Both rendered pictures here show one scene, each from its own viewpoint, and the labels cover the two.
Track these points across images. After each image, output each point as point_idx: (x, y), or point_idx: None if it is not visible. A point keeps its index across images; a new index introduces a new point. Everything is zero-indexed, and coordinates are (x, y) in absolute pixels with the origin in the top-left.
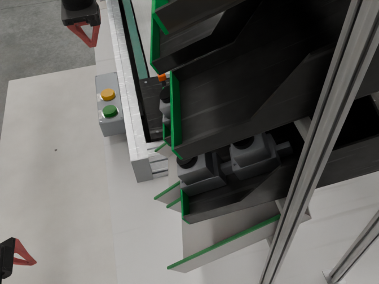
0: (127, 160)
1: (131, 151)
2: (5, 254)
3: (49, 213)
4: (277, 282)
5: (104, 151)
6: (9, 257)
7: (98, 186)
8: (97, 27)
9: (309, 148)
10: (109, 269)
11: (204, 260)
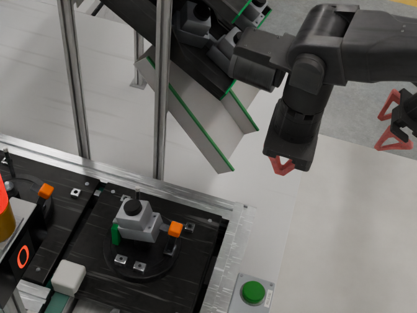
0: (249, 269)
1: (251, 218)
2: (396, 114)
3: (357, 253)
4: None
5: (272, 301)
6: (394, 115)
7: (295, 255)
8: None
9: None
10: (308, 172)
11: None
